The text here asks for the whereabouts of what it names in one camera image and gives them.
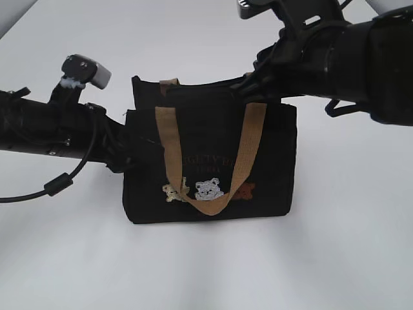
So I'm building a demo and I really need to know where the black canvas tote bag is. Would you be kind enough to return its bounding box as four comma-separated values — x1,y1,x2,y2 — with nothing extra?
123,77,297,224

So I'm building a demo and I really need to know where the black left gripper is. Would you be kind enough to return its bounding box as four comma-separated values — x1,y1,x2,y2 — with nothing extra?
48,84,165,171

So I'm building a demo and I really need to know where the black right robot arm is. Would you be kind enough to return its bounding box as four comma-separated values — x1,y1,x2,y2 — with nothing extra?
229,1,412,126

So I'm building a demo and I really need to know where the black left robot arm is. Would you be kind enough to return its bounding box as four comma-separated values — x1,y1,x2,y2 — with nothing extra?
1,85,164,173

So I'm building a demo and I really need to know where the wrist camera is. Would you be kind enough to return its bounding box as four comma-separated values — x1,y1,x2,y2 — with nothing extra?
61,54,111,90
237,0,268,20

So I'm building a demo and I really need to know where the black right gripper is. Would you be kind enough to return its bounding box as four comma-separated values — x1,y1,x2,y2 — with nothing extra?
165,1,345,110

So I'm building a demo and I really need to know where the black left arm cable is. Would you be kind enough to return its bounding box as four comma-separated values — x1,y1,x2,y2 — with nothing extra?
0,106,99,205

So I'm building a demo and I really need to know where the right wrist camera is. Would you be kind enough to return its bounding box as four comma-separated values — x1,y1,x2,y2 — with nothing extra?
237,0,268,20

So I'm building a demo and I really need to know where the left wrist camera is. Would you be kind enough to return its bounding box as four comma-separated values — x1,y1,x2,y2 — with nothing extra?
61,54,111,90

